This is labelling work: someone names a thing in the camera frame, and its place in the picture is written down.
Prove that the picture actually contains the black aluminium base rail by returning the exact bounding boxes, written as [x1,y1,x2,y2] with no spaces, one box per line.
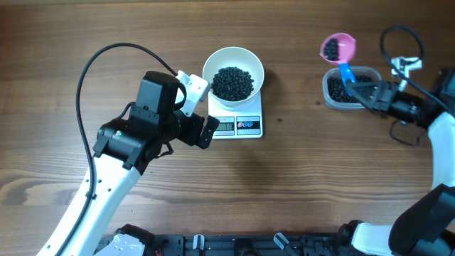
[137,233,360,256]

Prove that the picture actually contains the white plastic bowl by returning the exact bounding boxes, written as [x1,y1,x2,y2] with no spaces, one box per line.
[203,46,265,107]

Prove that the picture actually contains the white digital kitchen scale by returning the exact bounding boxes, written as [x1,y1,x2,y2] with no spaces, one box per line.
[208,92,264,139]

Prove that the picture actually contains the black left camera cable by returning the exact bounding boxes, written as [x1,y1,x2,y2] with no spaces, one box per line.
[53,43,178,256]

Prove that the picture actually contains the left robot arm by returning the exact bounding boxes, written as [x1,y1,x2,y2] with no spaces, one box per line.
[39,71,219,255]

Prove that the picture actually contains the pink scoop with blue handle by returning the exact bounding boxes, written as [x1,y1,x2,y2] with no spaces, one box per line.
[319,33,356,96]

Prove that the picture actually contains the black beans in bowl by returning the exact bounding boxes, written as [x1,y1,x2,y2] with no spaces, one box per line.
[212,67,254,102]

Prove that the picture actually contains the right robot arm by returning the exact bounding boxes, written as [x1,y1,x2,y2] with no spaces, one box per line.
[333,68,454,256]

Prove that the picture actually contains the clear container of black beans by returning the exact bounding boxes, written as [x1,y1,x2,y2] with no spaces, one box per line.
[322,66,382,110]

